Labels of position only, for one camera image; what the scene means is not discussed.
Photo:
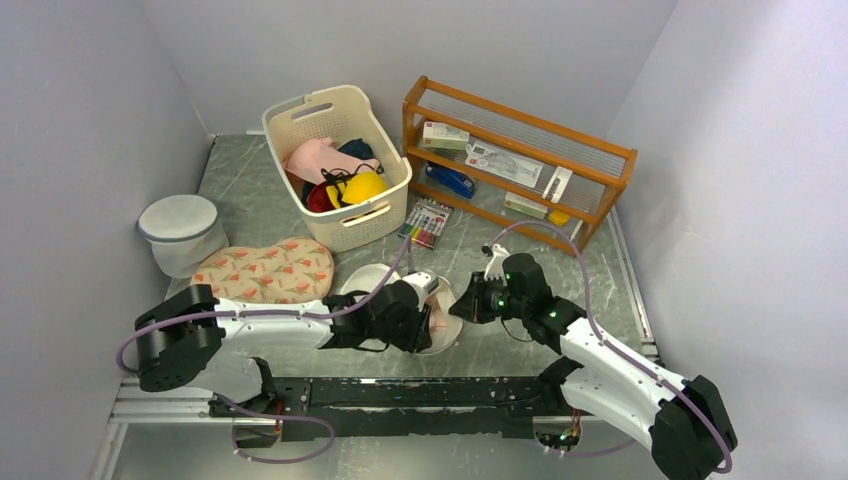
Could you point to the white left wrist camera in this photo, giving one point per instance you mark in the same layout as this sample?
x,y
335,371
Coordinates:
x,y
424,283

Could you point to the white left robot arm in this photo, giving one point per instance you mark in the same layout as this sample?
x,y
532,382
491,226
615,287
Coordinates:
x,y
194,339

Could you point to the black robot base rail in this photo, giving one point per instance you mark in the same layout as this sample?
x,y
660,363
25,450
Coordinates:
x,y
510,407

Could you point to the clear blister pack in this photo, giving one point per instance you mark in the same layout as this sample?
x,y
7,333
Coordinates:
x,y
503,163

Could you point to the blue stapler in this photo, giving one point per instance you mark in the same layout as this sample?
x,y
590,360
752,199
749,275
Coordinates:
x,y
456,181

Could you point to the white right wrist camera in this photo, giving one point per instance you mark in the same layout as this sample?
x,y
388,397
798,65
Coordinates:
x,y
496,254

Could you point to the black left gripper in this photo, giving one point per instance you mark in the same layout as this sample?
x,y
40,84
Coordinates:
x,y
419,336

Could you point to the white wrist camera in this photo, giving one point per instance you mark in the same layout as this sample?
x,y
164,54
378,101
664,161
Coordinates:
x,y
424,283
496,254

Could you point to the dark blue garment in basket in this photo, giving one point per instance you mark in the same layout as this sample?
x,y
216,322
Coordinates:
x,y
357,148

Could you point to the white pen on shelf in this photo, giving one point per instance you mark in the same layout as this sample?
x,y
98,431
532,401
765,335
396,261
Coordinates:
x,y
575,230

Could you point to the green white box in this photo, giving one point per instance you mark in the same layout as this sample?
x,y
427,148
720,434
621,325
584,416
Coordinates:
x,y
525,206
437,135

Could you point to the cream plastic laundry basket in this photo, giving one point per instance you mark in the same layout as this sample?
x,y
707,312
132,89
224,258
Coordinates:
x,y
341,113

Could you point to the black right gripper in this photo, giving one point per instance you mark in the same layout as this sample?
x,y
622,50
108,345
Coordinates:
x,y
471,306

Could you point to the green white box lower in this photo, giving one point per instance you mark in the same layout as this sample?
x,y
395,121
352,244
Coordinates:
x,y
525,206

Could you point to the orange wooden shelf rack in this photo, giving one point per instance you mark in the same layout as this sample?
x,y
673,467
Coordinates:
x,y
601,170

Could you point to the pink cloth in basket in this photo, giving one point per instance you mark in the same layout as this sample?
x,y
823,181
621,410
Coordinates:
x,y
307,161

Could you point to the yellow bra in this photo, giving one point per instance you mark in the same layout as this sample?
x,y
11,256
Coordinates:
x,y
345,188

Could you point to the yellow small block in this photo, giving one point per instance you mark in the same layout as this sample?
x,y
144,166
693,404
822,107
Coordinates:
x,y
558,218

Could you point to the pack of coloured markers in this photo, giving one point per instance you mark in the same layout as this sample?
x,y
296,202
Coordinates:
x,y
426,223

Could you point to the floral pink bra bag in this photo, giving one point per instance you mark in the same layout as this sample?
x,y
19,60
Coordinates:
x,y
290,271

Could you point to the red garment in basket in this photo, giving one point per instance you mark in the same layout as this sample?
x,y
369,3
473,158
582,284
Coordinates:
x,y
318,200

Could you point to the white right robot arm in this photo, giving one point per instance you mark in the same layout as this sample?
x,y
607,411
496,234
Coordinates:
x,y
682,422

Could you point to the pink bra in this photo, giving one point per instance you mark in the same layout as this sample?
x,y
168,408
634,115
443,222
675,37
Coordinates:
x,y
439,319

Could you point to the white mesh laundry bag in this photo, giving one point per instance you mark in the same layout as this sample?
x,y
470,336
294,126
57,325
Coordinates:
x,y
366,279

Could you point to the green white box upper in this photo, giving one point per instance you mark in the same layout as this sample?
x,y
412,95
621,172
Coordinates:
x,y
437,135

